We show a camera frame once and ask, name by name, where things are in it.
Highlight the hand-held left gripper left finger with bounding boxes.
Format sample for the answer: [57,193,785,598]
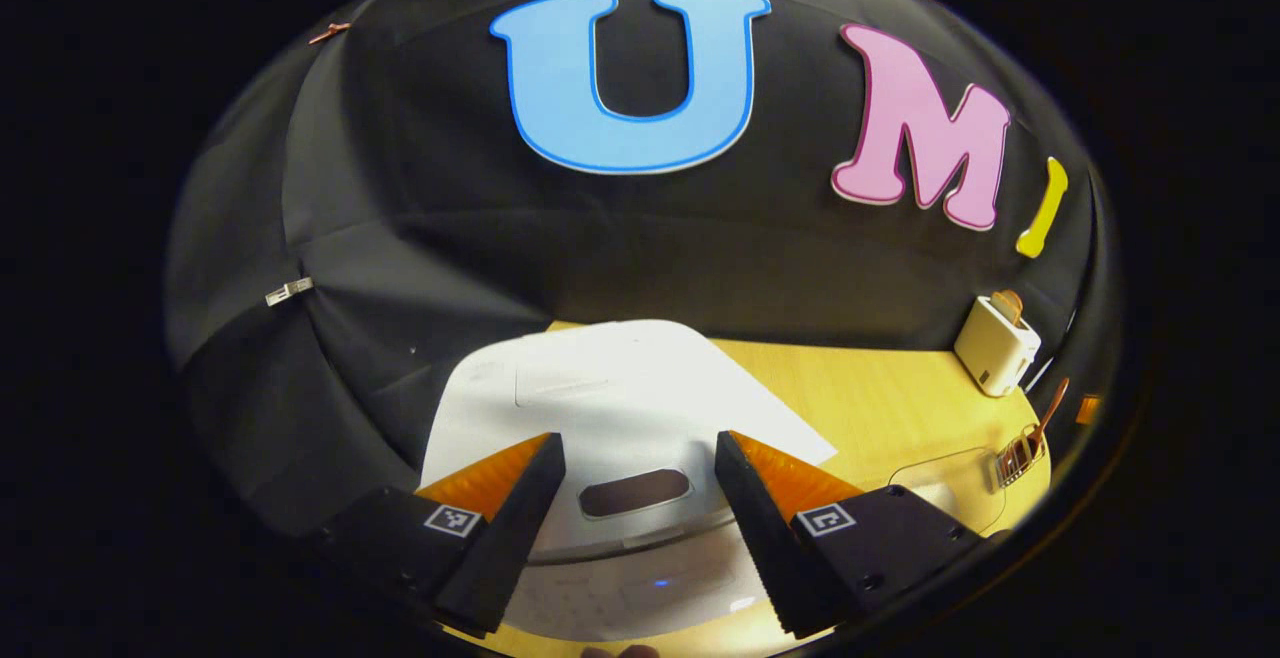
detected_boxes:
[320,431,567,639]

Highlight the wire chopstick holder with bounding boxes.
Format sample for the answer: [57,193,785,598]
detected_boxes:
[993,426,1048,490]

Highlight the clear plastic rice container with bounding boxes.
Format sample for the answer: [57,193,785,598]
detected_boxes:
[888,447,1009,537]

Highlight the white rice cooker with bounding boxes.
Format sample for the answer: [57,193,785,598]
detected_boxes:
[420,319,839,642]

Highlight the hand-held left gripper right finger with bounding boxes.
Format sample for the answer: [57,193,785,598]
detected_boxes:
[714,429,986,639]

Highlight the black backdrop cloth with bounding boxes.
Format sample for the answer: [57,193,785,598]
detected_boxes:
[165,0,1101,539]

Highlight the white toaster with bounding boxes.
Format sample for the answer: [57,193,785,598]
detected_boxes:
[953,295,1042,398]

